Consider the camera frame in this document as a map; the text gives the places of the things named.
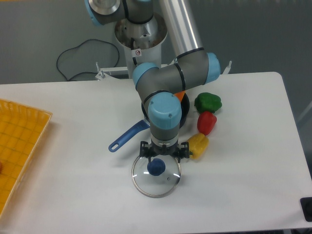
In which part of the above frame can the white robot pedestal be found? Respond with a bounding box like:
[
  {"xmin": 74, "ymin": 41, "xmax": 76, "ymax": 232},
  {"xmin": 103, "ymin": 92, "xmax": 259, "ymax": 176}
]
[{"xmin": 115, "ymin": 13, "xmax": 167, "ymax": 79}]

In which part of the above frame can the dark blue saucepan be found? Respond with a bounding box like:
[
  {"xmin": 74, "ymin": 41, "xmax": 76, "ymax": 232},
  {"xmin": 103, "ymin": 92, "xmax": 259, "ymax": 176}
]
[{"xmin": 108, "ymin": 93, "xmax": 190, "ymax": 153}]

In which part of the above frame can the black object at table corner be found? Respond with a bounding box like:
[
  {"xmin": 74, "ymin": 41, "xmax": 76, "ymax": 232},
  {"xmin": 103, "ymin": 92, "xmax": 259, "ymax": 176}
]
[{"xmin": 300, "ymin": 197, "xmax": 312, "ymax": 222}]

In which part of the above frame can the yellow bell pepper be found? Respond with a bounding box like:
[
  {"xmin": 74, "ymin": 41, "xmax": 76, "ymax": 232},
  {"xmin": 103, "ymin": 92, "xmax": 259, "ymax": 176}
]
[{"xmin": 187, "ymin": 133, "xmax": 209, "ymax": 159}]

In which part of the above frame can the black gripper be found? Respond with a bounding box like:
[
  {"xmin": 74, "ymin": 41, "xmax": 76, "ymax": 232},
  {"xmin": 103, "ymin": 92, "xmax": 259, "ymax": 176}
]
[{"xmin": 139, "ymin": 141, "xmax": 190, "ymax": 163}]

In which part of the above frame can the green bell pepper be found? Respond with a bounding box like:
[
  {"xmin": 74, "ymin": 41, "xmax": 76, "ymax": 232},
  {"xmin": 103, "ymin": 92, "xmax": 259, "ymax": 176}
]
[{"xmin": 194, "ymin": 92, "xmax": 222, "ymax": 114}]

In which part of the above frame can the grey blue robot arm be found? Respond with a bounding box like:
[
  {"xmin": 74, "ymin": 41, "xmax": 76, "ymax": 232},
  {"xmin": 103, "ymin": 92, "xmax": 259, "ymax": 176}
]
[{"xmin": 85, "ymin": 0, "xmax": 220, "ymax": 160}]

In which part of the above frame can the orange baguette bread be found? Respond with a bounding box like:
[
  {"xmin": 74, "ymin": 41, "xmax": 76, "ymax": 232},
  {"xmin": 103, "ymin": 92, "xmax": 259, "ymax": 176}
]
[{"xmin": 174, "ymin": 91, "xmax": 185, "ymax": 102}]

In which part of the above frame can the yellow woven basket tray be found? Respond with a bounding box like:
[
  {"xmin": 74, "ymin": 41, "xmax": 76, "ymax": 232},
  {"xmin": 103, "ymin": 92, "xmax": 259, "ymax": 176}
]
[{"xmin": 0, "ymin": 99, "xmax": 53, "ymax": 214}]

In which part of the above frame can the black cable on floor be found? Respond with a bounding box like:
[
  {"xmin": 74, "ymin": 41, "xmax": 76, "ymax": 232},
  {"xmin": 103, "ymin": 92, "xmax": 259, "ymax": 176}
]
[{"xmin": 56, "ymin": 39, "xmax": 120, "ymax": 81}]

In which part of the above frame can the red bell pepper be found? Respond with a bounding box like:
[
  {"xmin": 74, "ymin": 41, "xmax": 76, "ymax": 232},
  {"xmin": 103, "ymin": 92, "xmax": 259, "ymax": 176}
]
[{"xmin": 197, "ymin": 111, "xmax": 217, "ymax": 136}]

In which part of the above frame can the glass pot lid blue knob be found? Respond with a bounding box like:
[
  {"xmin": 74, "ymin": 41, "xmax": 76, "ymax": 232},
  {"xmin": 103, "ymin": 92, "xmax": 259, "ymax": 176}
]
[{"xmin": 131, "ymin": 155, "xmax": 183, "ymax": 198}]

